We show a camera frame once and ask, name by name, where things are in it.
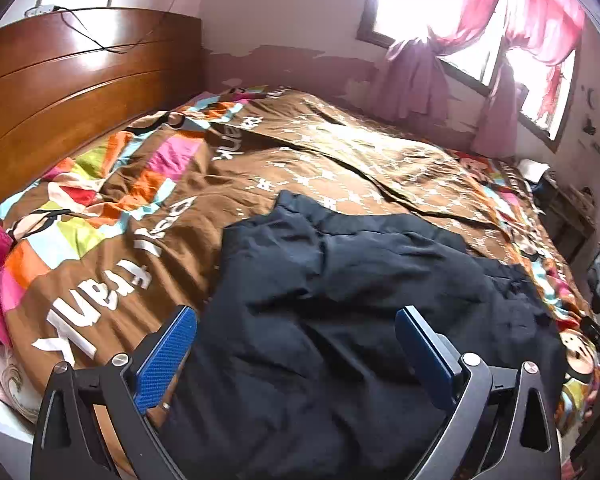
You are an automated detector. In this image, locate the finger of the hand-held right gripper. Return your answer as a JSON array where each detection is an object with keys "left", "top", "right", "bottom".
[{"left": 578, "top": 314, "right": 600, "bottom": 358}]

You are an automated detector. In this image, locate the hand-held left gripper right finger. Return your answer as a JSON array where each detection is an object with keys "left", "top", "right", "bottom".
[{"left": 395, "top": 305, "right": 564, "bottom": 480}]

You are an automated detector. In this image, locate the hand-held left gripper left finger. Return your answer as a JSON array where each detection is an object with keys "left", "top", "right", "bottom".
[{"left": 29, "top": 305, "right": 199, "bottom": 480}]

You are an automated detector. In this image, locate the black jacket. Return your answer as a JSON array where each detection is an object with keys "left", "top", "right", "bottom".
[{"left": 152, "top": 190, "right": 566, "bottom": 480}]

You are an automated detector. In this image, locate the person's right forearm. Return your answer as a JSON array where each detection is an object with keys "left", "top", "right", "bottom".
[{"left": 570, "top": 367, "right": 600, "bottom": 480}]

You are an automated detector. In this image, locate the small wooden side table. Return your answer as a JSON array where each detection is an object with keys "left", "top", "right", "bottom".
[{"left": 542, "top": 175, "right": 599, "bottom": 263}]

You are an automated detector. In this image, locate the white paper box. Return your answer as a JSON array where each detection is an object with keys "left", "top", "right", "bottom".
[{"left": 518, "top": 158, "right": 551, "bottom": 184}]

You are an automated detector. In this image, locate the brown printed patchwork blanket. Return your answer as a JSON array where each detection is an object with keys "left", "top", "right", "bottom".
[{"left": 0, "top": 85, "right": 600, "bottom": 480}]

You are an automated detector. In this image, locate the white patterned pillow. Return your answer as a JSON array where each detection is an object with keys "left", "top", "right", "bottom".
[{"left": 0, "top": 330, "right": 43, "bottom": 436}]

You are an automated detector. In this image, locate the pink tied curtain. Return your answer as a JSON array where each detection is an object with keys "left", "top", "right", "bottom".
[
  {"left": 430, "top": 0, "right": 586, "bottom": 158},
  {"left": 367, "top": 35, "right": 453, "bottom": 121}
]

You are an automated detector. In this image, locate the wooden headboard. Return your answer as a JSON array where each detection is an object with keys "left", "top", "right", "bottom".
[{"left": 0, "top": 6, "right": 204, "bottom": 206}]

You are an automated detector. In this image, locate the black cable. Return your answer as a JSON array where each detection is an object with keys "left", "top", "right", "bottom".
[{"left": 54, "top": 5, "right": 153, "bottom": 55}]

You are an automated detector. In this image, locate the window with dark frame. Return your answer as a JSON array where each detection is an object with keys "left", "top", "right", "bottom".
[{"left": 356, "top": 0, "right": 578, "bottom": 153}]

